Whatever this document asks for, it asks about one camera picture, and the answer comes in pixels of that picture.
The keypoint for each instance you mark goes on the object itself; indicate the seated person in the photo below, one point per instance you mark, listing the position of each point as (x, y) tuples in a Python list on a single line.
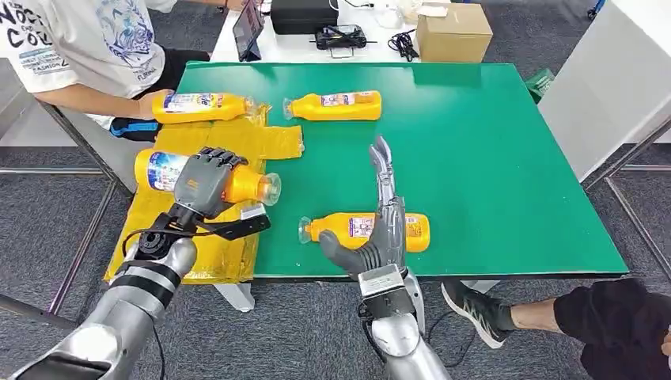
[(78, 47)]

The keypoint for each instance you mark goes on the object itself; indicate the black and blue bag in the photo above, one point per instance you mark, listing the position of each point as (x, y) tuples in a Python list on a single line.
[(133, 128)]

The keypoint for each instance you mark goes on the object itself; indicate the black case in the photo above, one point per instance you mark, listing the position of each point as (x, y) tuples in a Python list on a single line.
[(304, 15)]

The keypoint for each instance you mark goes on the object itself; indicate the black tablet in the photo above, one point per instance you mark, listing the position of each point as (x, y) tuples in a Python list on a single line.
[(247, 29)]

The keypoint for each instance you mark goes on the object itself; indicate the small green bin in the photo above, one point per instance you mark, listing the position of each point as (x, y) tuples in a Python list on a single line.
[(541, 84)]

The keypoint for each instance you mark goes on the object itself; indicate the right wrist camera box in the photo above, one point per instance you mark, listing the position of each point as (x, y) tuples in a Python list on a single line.
[(381, 282)]

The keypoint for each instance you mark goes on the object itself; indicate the white table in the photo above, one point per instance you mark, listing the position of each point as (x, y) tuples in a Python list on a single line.
[(293, 47)]

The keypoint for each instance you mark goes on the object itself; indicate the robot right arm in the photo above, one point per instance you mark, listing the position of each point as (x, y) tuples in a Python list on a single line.
[(406, 346)]

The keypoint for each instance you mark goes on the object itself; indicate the person's black shoe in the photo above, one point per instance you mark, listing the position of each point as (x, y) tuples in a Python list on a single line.
[(474, 312)]

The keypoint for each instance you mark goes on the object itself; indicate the grey metal frame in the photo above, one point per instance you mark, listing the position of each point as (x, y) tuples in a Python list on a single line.
[(78, 251), (634, 220)]

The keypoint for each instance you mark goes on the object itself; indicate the white plastic bag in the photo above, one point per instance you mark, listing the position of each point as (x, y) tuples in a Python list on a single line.
[(389, 14)]

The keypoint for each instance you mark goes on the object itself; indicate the yellow plastic sheet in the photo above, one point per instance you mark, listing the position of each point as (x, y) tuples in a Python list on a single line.
[(209, 141)]

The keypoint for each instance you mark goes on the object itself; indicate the cardboard box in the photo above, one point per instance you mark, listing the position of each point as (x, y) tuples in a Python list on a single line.
[(453, 36)]

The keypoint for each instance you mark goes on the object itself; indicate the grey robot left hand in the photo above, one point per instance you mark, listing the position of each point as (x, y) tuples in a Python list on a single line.
[(202, 183)]

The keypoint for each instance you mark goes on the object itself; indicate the person in black shorts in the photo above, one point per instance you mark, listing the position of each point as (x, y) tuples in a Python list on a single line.
[(613, 325)]

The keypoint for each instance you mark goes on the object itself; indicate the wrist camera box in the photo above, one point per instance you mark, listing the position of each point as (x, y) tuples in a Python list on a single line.
[(251, 214), (381, 282)]

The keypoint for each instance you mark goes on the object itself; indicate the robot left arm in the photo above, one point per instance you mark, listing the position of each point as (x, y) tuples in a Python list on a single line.
[(126, 309)]

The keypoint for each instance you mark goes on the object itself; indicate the orange drink bottle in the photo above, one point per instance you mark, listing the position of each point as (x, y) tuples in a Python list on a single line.
[(335, 107), (204, 107), (246, 186), (335, 228)]

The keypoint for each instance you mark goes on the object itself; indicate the white partition panel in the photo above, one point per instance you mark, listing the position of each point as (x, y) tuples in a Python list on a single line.
[(608, 78)]

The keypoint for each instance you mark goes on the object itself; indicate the green table mat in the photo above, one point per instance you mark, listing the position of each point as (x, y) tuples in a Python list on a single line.
[(472, 168)]

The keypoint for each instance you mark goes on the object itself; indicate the person's right hand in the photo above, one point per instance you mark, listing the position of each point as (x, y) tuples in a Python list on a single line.
[(152, 105)]

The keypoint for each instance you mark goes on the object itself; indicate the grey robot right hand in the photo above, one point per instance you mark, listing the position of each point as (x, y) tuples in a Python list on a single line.
[(388, 231)]

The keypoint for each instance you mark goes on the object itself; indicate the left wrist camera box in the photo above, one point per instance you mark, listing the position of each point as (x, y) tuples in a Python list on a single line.
[(251, 214)]

